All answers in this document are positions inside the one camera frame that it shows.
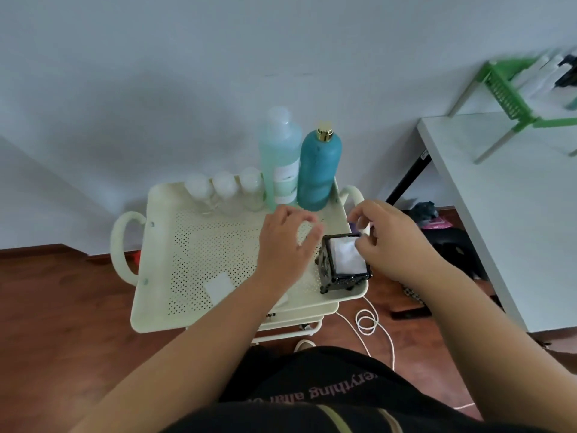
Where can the person's right hand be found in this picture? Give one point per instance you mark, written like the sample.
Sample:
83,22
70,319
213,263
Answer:
396,247

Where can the person's left hand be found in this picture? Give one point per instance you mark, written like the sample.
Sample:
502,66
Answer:
279,252

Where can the person's left thumb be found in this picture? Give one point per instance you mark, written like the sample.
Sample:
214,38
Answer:
313,243

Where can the person's right thumb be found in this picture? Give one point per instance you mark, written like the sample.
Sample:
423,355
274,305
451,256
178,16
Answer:
366,253

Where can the white cotton pads stack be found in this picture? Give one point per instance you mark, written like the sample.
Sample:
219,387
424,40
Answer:
342,257

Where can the person's left forearm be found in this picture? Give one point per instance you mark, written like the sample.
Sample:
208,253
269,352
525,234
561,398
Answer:
189,351

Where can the person's right forearm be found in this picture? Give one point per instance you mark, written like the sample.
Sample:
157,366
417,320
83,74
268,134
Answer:
487,347

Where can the black openwork box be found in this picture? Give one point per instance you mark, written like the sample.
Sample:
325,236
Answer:
338,284

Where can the dark blue cloth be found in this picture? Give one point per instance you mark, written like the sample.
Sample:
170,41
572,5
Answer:
423,211

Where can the teal bottle with gold cap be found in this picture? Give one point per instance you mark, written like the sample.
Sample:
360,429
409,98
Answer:
319,171

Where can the pink item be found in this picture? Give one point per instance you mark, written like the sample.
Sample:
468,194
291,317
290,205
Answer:
437,224

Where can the small clear white-capped bottle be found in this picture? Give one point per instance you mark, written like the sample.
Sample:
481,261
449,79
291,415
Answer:
225,184
252,187
198,187

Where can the black table leg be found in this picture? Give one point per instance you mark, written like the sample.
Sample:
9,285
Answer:
408,175

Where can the black bag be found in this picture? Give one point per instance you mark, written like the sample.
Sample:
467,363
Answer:
460,252

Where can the tall translucent green bottle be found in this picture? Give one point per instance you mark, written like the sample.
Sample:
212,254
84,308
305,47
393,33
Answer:
279,148

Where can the white square cotton pad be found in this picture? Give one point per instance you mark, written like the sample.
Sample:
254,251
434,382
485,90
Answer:
220,288

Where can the cream perforated utility cart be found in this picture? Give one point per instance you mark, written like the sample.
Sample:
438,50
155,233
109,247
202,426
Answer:
180,266

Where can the person's black printed shirt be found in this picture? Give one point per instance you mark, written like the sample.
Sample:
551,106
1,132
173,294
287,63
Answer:
342,401

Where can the green rack with white legs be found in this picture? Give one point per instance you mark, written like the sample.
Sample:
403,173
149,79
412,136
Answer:
502,87

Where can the row of white bottles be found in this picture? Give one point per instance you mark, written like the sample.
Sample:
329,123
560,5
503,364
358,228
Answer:
538,76

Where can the black spray bottle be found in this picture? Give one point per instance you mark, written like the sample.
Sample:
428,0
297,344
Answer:
567,72

